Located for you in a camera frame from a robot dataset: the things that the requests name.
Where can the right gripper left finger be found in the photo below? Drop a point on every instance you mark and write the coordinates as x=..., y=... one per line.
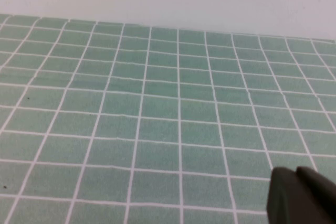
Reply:
x=286, y=200

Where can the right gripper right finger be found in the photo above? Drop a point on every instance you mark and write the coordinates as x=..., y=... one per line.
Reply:
x=323, y=200

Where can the green white-grid tablecloth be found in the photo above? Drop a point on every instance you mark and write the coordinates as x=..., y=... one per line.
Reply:
x=157, y=129

